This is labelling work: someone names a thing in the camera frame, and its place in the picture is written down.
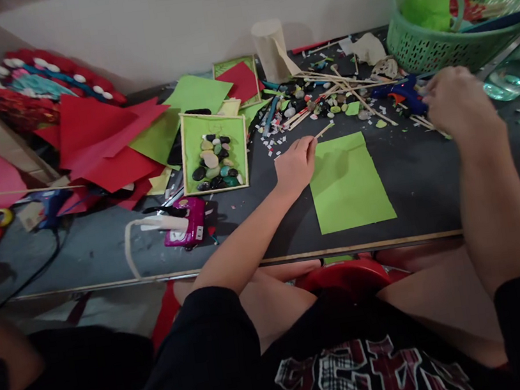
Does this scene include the person's left hand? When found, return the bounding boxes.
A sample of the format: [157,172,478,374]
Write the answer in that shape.
[271,134,325,195]

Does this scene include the person's right hand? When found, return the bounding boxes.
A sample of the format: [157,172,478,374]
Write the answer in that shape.
[416,59,510,147]

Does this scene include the person's left thumb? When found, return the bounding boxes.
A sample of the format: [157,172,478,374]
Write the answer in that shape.
[302,141,323,171]

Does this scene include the person's left index finger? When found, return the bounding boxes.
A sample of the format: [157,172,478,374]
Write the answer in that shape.
[287,134,317,150]

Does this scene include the person's right fingers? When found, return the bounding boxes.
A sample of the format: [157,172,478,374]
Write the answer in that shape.
[417,76,443,109]

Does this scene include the short wooden stick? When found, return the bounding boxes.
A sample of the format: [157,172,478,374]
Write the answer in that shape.
[310,122,338,143]

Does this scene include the scatter of white paper scraps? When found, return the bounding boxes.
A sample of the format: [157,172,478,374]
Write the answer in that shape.
[254,120,296,160]

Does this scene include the scatter of loose painted pebbles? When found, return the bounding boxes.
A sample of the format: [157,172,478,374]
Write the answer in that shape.
[267,68,377,132]

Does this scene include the crumpled white paper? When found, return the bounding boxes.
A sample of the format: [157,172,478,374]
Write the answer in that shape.
[350,29,391,69]

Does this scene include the pile of thin wooden sticks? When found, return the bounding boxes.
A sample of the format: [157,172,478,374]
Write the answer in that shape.
[293,46,452,160]

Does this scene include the small red paper sheet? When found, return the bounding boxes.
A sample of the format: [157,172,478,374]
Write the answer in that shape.
[213,59,262,108]

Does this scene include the crumpled green paper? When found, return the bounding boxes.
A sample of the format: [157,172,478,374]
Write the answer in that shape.
[399,0,456,36]

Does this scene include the green plastic basket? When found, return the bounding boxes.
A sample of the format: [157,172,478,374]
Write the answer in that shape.
[379,0,520,84]

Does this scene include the beige cardboard tube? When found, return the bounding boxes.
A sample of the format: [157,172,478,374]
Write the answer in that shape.
[249,16,297,88]

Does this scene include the large green paper sheet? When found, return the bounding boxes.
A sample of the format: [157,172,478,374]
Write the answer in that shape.
[158,67,239,123]

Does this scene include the black flat device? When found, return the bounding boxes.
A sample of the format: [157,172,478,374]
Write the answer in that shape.
[160,106,219,171]

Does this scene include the red plastic stool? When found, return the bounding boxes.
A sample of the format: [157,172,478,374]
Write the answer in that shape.
[298,253,395,311]

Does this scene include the magenta plastic gadget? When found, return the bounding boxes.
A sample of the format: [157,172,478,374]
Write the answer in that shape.
[158,193,213,253]

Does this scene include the light green paper sheet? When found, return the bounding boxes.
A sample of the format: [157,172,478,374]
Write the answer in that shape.
[125,113,188,171]

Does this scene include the person's legs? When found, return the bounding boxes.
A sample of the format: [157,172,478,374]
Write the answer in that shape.
[170,230,520,390]

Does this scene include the pile of red paper sheets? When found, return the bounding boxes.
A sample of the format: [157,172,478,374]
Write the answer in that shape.
[27,79,185,222]

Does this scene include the person's body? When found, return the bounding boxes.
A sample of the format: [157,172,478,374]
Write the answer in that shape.
[95,242,520,390]

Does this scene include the long thin wooden stick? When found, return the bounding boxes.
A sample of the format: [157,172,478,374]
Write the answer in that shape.
[0,179,89,200]

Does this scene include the red craft with white petals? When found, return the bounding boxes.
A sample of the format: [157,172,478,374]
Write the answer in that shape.
[0,35,130,141]

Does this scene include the pile of coloured pebbles in frame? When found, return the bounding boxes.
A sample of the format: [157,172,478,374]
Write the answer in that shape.
[186,130,246,194]

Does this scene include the wooden frame with drawing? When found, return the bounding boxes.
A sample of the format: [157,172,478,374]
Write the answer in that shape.
[210,54,264,111]

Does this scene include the wooden frame with green paper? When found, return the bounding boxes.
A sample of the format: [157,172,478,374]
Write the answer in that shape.
[172,103,256,199]

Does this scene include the blue glue gun with black cable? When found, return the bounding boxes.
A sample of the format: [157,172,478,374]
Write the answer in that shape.
[0,184,91,311]

